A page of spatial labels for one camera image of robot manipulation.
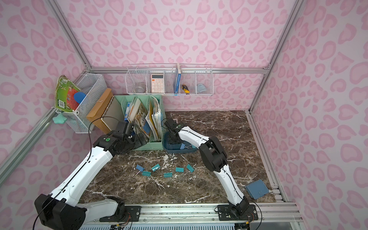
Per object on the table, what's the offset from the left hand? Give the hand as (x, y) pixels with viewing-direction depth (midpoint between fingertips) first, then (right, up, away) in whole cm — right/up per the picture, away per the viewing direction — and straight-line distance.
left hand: (138, 139), depth 79 cm
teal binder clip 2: (+8, -18, +9) cm, 22 cm away
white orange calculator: (+8, +35, +14) cm, 38 cm away
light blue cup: (+36, +34, +21) cm, 54 cm away
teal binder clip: (+2, -21, +8) cm, 23 cm away
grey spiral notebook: (-18, +18, +9) cm, 27 cm away
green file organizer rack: (-14, +23, +11) cm, 29 cm away
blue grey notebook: (+66, -28, +1) cm, 72 cm away
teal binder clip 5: (+29, -18, +8) cm, 35 cm away
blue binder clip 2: (+24, -7, +18) cm, 31 cm away
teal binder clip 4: (+22, -20, +9) cm, 31 cm away
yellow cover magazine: (-3, +14, +8) cm, 16 cm away
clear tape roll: (-5, +31, +17) cm, 36 cm away
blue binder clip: (-2, -18, +9) cm, 20 cm away
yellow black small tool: (+25, +32, +16) cm, 44 cm away
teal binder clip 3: (+15, -22, +8) cm, 28 cm away
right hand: (+16, -3, +20) cm, 25 cm away
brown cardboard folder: (-20, +17, -3) cm, 26 cm away
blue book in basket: (+21, +31, +11) cm, 39 cm away
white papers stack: (+8, +12, +5) cm, 15 cm away
